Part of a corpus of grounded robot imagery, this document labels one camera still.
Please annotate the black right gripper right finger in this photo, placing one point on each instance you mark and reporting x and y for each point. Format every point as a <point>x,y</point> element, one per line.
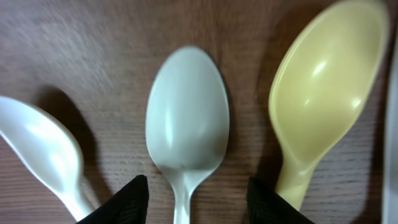
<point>267,207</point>

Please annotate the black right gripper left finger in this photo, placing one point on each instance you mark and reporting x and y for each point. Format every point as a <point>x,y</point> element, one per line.
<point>127,206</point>

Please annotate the white spoon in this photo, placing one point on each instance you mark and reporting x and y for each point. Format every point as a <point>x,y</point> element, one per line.
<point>48,150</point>
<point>187,123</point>

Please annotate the white spoon bowl down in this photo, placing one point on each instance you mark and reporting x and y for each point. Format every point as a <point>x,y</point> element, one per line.
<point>389,190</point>

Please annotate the yellow plastic spoon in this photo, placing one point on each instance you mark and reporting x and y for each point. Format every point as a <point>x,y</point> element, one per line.
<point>321,86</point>

